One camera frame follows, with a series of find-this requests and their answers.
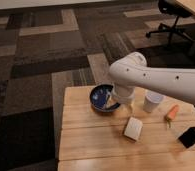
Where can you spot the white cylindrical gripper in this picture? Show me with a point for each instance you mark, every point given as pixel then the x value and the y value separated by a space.
pixel 124 95

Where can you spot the white sponge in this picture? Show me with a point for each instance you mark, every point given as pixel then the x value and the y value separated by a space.
pixel 133 128

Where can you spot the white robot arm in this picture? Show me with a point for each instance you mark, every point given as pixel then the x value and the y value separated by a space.
pixel 132 71

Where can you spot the white ceramic cup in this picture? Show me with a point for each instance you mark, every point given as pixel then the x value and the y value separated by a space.
pixel 152 101

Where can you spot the dark blue ceramic bowl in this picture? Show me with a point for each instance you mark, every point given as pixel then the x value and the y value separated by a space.
pixel 100 98

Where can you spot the orange toy carrot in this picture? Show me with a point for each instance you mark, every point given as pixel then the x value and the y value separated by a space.
pixel 170 116

